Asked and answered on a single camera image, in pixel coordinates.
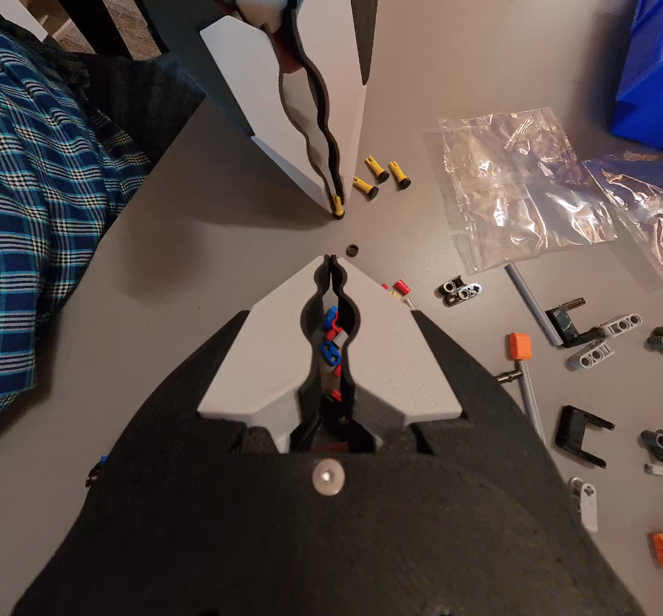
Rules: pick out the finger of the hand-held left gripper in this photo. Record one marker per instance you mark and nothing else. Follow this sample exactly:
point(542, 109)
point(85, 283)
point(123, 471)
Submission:
point(254, 92)
point(336, 66)

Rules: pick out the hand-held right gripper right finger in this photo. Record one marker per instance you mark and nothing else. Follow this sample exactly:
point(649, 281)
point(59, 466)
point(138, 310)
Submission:
point(404, 362)

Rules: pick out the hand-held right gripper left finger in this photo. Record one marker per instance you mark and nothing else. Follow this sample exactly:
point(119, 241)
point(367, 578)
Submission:
point(248, 362)

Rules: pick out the yellow lego pin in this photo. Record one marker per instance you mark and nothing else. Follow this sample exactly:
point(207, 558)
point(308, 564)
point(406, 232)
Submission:
point(365, 187)
point(338, 205)
point(376, 168)
point(400, 173)

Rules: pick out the blue lego connector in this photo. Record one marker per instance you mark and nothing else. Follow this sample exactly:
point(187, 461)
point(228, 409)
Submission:
point(330, 318)
point(329, 351)

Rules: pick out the short grey lego beam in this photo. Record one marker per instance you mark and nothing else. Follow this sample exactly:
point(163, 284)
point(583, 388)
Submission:
point(468, 293)

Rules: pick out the black lego pin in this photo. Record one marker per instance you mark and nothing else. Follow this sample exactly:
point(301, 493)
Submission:
point(507, 376)

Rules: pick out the orange lego piece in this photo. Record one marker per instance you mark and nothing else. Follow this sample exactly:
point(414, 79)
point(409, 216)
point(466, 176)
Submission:
point(658, 546)
point(519, 346)

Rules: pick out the grey lego axle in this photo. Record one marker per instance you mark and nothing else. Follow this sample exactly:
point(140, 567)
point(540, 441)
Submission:
point(531, 305)
point(533, 398)

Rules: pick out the black u-shaped lego piece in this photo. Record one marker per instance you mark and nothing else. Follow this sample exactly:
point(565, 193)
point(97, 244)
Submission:
point(564, 323)
point(570, 432)

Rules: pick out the light grey lego beam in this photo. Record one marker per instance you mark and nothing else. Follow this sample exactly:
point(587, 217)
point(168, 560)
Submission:
point(621, 323)
point(590, 354)

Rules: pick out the white lego beam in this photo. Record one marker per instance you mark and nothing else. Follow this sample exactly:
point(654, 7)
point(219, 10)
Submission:
point(586, 504)

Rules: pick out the dark grey lego connector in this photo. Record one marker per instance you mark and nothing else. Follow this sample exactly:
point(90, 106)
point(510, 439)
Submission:
point(654, 442)
point(655, 339)

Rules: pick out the small grey lego pin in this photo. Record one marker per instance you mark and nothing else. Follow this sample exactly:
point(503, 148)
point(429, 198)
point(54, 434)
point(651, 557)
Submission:
point(653, 469)

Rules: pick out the dark cloth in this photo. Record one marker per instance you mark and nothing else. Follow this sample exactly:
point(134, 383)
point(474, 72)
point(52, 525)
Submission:
point(145, 103)

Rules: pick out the clear plastic bag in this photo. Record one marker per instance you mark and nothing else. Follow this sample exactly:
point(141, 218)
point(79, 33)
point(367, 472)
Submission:
point(518, 186)
point(632, 196)

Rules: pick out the blue plaid shirt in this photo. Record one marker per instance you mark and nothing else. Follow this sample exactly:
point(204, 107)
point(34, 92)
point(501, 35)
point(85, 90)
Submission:
point(52, 212)

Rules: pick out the white panel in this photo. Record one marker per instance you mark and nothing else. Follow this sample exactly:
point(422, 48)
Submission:
point(15, 9)

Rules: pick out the blue plastic bin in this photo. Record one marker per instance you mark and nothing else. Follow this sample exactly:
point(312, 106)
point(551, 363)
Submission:
point(639, 56)

